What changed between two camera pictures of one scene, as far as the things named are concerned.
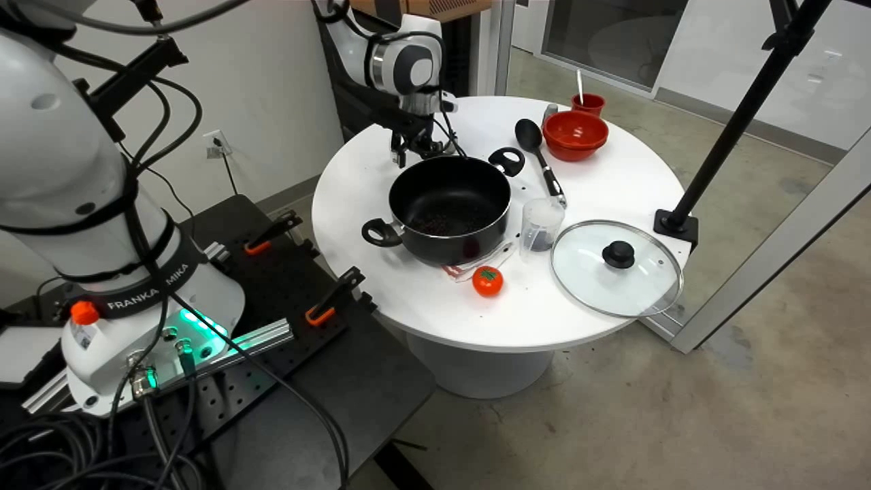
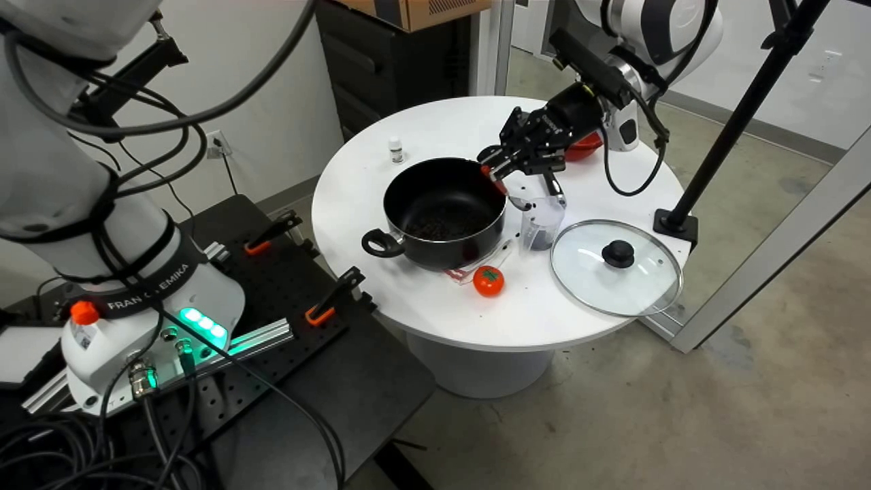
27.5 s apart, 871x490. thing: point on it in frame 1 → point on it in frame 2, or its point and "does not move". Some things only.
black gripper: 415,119 → 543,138
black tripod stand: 792,33 does not move
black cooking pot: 446,212 does not move
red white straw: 455,271 does not move
